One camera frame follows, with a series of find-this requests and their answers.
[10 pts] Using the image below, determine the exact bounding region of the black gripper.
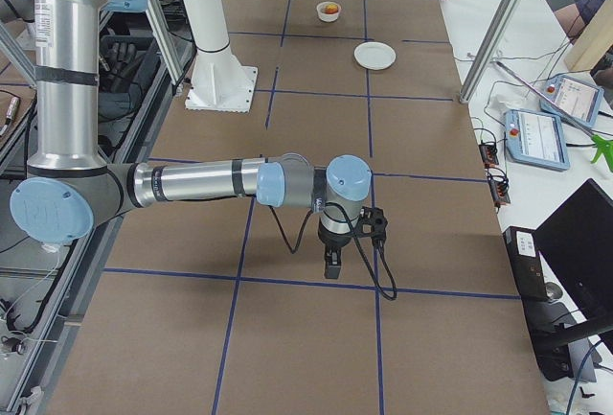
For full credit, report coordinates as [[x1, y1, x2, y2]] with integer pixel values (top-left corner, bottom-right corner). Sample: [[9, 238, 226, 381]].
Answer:
[[318, 231, 352, 280]]

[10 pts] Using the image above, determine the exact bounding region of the red yellow apple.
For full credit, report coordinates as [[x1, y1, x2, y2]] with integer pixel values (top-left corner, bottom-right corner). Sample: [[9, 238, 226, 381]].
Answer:
[[323, 3, 339, 15]]

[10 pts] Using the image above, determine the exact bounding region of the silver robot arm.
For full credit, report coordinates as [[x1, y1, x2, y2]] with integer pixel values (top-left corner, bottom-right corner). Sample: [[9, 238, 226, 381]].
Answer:
[[10, 0, 372, 279]]

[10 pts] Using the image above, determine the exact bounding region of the white round plate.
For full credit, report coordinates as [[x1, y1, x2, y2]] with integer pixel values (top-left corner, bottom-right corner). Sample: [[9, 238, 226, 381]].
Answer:
[[353, 41, 397, 71]]

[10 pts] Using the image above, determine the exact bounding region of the pale green bowl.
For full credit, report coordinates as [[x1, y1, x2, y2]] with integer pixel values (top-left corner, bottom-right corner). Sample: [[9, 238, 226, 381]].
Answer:
[[316, 1, 342, 23]]

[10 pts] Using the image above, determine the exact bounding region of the near orange black connector block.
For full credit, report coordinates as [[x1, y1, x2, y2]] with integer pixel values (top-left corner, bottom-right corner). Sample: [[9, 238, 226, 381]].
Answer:
[[486, 167, 511, 209]]

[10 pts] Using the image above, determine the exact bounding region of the orange black connector block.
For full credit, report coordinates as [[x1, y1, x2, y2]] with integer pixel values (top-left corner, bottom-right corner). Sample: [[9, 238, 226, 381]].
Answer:
[[474, 127, 499, 168], [486, 167, 511, 209]]

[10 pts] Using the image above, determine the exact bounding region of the far orange black connector block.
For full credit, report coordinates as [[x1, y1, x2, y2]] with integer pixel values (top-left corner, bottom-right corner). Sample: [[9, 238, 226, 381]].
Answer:
[[474, 127, 499, 168]]

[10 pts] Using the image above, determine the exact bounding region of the black box with label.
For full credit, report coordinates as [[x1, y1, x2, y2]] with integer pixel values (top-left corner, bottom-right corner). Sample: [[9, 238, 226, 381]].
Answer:
[[503, 226, 548, 302]]

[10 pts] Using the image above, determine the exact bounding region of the near blue teach pendant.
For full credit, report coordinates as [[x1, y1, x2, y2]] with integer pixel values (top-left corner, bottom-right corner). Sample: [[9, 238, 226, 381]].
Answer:
[[504, 109, 570, 172]]

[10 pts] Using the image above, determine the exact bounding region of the blue teach pendant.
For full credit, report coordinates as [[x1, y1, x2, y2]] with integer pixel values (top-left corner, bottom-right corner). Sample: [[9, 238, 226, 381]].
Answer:
[[504, 109, 570, 172], [545, 75, 604, 127]]

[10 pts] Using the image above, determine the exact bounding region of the black laptop screen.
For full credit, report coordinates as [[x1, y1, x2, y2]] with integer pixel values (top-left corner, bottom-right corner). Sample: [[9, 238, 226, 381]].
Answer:
[[534, 179, 612, 318]]

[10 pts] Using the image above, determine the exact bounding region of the far blue teach pendant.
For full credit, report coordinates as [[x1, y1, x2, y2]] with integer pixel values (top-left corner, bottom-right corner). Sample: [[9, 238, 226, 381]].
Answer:
[[545, 75, 604, 127]]

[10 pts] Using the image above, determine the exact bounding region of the green plastic clamp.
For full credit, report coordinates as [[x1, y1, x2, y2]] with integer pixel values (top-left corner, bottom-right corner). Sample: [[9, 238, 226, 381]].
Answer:
[[590, 134, 613, 172]]

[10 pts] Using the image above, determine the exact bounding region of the wooden beam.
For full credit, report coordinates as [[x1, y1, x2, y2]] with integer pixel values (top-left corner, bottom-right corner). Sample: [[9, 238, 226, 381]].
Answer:
[[556, 0, 612, 71]]

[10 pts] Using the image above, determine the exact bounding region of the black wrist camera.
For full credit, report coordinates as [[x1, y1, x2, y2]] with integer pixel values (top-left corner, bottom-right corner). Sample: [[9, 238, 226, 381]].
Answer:
[[355, 207, 388, 248]]

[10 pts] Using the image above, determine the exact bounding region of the white camera pole base plate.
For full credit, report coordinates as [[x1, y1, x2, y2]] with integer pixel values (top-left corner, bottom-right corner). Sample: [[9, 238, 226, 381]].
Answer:
[[185, 62, 258, 113]]

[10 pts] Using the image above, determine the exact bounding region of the white camera pole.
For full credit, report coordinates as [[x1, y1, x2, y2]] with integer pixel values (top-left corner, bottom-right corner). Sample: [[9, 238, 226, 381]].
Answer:
[[183, 0, 242, 69]]

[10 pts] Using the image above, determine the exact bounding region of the grey aluminium frame post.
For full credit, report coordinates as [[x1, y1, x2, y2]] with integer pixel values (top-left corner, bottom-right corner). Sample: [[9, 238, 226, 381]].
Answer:
[[459, 0, 520, 104]]

